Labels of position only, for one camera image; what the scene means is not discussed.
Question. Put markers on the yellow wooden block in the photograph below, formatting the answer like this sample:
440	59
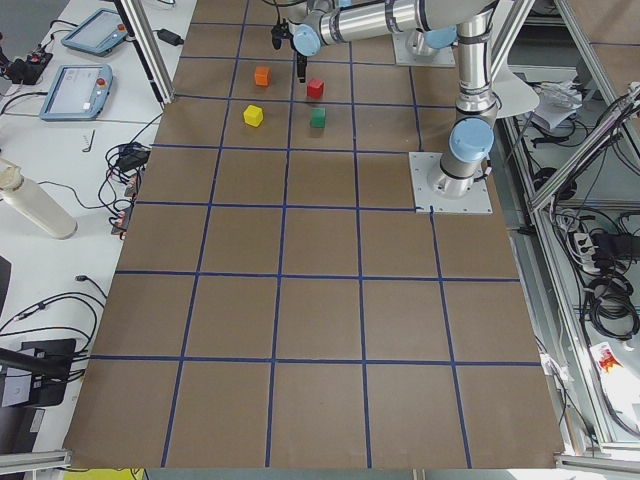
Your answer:
253	115

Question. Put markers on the hex key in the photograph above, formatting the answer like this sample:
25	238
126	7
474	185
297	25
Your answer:
89	140

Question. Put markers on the white water bottle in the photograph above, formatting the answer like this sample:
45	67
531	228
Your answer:
30	200

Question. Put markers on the near blue teach pendant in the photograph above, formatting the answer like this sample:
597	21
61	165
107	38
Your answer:
77	93

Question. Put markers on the black power adapter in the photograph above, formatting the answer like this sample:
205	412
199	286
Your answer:
170	37

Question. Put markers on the brown grid table mat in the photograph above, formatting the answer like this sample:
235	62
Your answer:
278	301

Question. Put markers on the orange wooden block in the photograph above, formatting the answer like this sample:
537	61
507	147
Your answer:
262	76

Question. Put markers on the far blue teach pendant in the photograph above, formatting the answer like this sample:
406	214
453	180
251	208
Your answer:
97	35

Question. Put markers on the green wooden block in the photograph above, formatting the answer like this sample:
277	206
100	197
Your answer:
318	117

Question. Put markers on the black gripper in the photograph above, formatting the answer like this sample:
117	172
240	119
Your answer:
300	67

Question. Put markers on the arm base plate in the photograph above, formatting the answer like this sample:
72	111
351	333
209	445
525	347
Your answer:
435	192
411	49

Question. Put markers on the black monitor stand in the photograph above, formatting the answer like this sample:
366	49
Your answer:
37	373

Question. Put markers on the blue teach pendant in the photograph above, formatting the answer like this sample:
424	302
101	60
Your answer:
97	35
77	93

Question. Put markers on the red wooden block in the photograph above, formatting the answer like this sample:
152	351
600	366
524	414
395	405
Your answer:
315	88

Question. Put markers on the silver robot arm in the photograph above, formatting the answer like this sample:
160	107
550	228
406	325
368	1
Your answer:
471	138

